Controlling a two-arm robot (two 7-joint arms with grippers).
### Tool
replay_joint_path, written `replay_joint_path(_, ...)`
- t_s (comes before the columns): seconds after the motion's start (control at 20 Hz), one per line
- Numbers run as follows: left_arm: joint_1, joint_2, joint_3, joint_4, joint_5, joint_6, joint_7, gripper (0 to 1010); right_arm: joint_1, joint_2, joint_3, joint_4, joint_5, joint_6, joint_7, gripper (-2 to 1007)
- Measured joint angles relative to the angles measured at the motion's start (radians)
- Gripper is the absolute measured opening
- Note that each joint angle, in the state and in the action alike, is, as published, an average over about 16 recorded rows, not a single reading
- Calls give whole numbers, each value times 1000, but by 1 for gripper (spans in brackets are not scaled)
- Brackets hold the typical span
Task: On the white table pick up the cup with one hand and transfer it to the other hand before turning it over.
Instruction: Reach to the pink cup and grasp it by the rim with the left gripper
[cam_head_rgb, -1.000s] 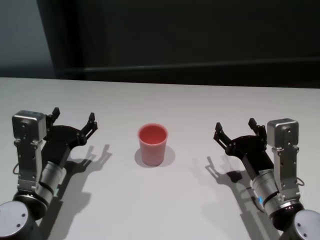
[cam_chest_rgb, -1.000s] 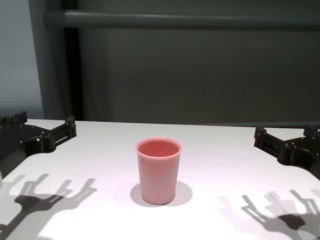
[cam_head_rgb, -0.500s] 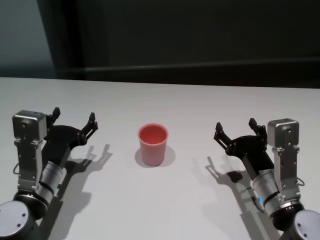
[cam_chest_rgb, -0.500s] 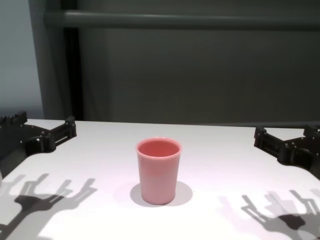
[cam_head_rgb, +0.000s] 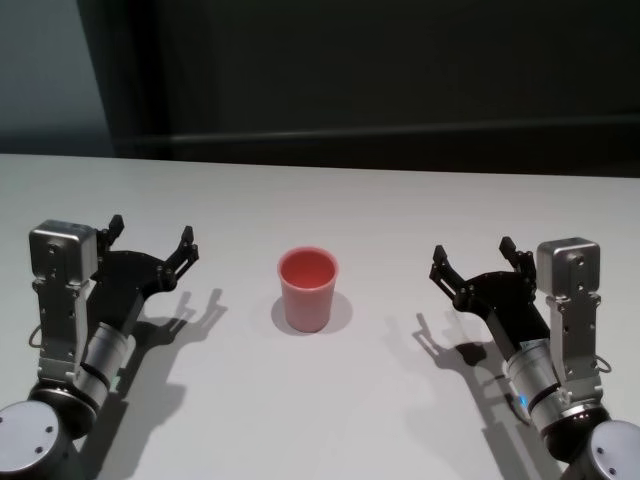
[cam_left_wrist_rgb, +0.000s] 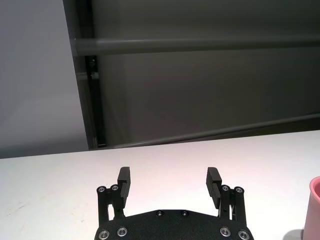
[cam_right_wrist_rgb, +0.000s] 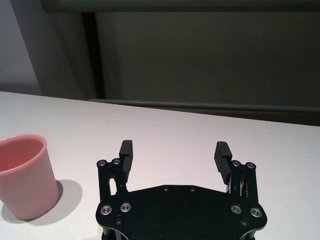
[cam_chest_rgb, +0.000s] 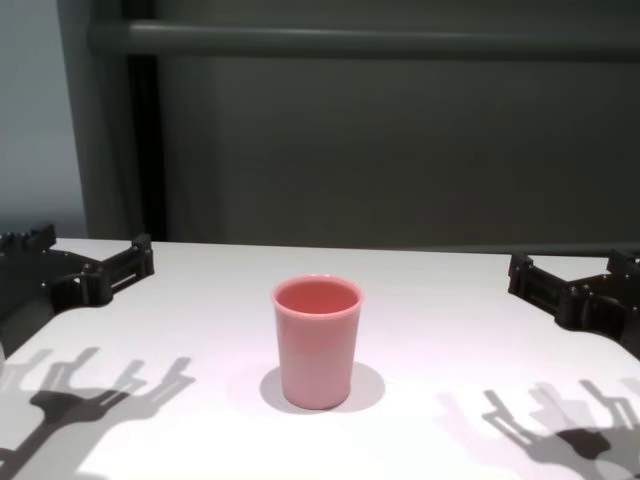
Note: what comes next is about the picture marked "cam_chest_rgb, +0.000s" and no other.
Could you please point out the thick grey horizontal pipe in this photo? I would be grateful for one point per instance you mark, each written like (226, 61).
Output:
(400, 39)

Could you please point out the black frame post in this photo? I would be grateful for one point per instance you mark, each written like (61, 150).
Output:
(146, 150)

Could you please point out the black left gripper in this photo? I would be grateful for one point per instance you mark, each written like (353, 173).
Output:
(35, 290)

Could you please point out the pink plastic cup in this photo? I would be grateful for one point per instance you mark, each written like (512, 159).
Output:
(317, 350)

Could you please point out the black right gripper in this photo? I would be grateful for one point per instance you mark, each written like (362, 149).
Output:
(620, 310)

